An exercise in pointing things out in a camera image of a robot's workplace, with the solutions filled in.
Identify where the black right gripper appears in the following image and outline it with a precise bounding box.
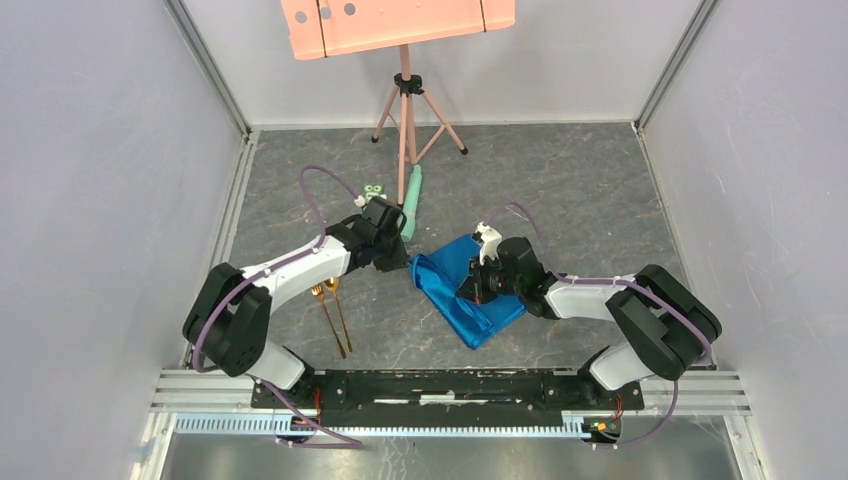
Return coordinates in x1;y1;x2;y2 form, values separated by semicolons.
455;252;524;306

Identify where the blue cloth napkin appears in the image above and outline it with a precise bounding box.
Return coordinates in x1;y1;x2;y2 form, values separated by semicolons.
408;234;526;349

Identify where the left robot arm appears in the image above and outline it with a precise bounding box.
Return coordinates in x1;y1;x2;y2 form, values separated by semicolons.
182;198;409;408

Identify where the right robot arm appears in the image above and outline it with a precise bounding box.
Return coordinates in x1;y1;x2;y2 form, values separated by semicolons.
457;231;722;408

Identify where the green owl toy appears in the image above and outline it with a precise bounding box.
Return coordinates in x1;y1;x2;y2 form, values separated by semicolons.
363;184;387;202

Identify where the mint green flashlight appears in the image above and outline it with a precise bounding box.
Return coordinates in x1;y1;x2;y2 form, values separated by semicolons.
401;165;423;243

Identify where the gold spoon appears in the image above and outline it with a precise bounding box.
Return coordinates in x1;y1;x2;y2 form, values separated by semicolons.
324;277;353;353

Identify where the gold fork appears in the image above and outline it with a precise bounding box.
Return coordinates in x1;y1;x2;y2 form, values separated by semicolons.
311;284;347;359

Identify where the pink music stand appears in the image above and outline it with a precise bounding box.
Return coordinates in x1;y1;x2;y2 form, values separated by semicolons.
280;0;516;204

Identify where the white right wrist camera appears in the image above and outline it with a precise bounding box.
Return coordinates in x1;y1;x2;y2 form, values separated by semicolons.
472;222;503;265

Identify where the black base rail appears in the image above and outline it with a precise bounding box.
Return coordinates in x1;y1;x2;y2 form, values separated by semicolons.
286;368;645;427

